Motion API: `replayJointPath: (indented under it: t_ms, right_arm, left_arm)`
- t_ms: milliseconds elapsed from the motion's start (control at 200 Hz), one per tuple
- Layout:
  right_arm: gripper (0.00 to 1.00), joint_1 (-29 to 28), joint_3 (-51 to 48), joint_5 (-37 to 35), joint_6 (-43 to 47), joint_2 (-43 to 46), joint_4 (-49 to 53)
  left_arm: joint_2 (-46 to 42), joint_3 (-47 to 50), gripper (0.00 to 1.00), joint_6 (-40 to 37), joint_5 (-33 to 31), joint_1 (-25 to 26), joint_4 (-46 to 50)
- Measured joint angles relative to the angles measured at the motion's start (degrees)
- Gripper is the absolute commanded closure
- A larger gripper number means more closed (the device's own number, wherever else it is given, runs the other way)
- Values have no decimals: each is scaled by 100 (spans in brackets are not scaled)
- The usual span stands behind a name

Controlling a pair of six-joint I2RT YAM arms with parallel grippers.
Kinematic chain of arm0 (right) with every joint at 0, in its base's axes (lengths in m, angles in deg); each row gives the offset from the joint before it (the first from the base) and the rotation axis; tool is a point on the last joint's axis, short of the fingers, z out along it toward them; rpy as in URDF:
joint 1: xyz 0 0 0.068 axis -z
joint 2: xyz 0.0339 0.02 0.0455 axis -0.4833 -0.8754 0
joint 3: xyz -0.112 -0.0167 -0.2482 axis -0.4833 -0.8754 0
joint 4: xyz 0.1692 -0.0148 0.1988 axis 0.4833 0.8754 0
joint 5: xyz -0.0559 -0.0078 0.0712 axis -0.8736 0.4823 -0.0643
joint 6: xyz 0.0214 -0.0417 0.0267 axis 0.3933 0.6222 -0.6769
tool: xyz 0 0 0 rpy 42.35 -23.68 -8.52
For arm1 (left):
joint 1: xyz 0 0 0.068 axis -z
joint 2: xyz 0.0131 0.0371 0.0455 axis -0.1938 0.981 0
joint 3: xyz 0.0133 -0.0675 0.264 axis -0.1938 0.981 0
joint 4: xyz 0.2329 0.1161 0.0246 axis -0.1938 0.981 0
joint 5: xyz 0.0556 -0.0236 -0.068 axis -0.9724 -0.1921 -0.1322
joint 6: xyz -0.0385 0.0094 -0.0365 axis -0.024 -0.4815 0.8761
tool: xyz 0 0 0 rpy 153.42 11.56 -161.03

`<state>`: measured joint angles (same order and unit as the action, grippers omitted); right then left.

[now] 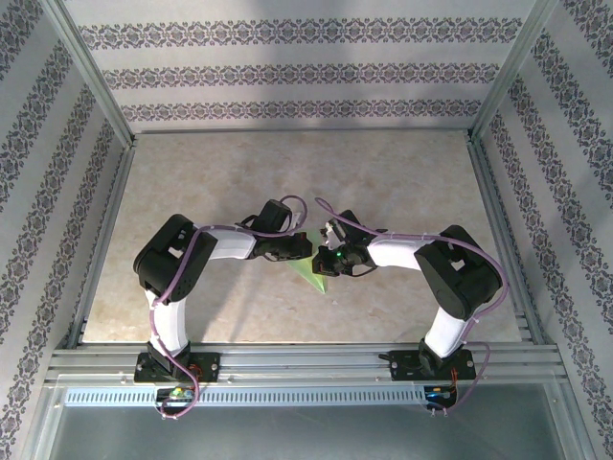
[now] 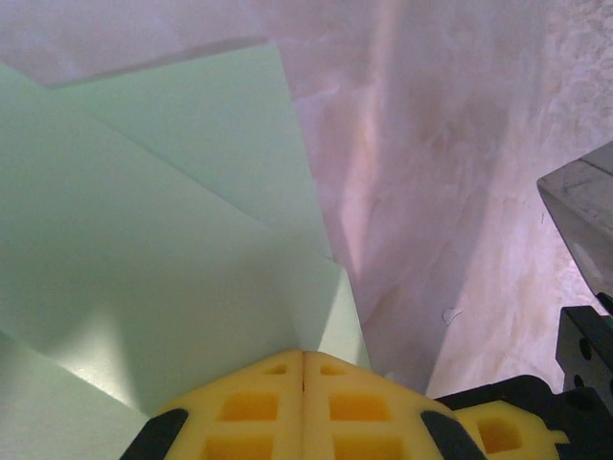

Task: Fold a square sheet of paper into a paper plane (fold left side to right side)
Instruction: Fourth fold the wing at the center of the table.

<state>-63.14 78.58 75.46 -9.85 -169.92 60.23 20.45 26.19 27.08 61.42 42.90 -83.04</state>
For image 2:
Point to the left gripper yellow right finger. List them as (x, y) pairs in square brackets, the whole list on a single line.
[(321, 431)]

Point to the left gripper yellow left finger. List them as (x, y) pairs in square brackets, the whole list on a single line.
[(287, 431)]

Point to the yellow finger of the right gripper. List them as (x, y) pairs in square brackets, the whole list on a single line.
[(527, 431)]

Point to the green paper sheet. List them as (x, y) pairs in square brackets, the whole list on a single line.
[(143, 215)]

